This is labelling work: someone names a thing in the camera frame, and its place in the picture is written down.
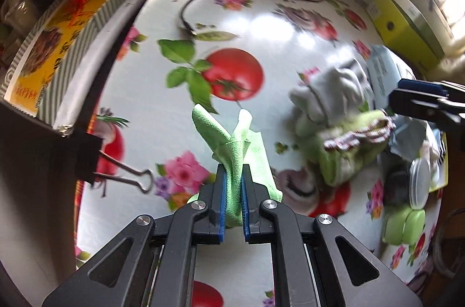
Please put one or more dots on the yellow striped box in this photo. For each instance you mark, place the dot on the yellow striped box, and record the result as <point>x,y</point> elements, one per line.
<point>54,49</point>

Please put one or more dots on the wet wipes pack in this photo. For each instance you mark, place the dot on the wet wipes pack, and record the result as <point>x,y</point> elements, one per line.
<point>385,74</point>

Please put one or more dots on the green cloth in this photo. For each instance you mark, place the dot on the green cloth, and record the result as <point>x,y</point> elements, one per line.
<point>236,147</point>

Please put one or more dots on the round container with grey lid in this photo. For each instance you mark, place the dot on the round container with grey lid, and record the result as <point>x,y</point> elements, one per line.
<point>419,180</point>

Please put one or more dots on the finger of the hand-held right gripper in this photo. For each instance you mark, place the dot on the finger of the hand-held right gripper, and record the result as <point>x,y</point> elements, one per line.
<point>417,85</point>
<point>417,105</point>

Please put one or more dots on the grey cloth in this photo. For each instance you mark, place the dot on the grey cloth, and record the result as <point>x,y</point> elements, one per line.
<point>407,136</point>

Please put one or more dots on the grey sock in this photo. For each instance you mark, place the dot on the grey sock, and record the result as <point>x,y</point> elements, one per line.
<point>338,85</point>

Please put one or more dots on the light green case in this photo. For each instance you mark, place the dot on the light green case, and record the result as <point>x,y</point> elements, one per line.
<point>403,223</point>

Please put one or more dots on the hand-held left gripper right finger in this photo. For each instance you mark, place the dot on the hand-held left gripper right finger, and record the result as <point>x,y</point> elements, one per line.
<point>247,198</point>

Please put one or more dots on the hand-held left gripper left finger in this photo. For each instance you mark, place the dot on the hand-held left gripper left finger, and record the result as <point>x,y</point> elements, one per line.
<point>221,198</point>

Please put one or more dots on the tomato print tablecloth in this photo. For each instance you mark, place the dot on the tomato print tablecloth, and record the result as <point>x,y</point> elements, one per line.
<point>272,49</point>

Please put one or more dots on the yellow cardboard box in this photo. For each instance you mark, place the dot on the yellow cardboard box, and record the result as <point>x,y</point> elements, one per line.
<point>407,34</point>

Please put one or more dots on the black binder clip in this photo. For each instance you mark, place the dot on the black binder clip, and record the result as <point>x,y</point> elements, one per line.
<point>85,161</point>

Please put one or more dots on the white towel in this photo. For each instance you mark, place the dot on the white towel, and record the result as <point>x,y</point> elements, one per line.
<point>305,127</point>

